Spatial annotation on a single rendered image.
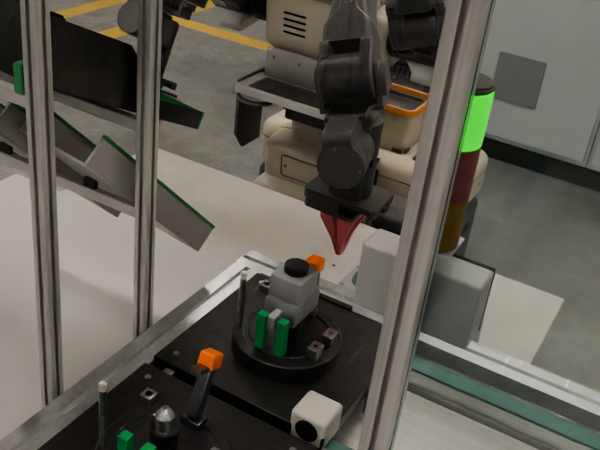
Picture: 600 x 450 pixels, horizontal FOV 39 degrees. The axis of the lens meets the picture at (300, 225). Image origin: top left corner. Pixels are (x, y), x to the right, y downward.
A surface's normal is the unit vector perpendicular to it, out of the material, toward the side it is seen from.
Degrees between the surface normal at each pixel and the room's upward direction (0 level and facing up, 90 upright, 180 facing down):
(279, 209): 0
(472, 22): 90
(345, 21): 44
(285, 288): 90
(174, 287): 0
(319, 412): 0
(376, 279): 90
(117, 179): 90
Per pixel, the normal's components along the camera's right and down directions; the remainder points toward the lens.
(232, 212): 0.11, -0.86
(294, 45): -0.50, 0.50
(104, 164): 0.76, 0.39
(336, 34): -0.31, -0.37
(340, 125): -0.20, -0.83
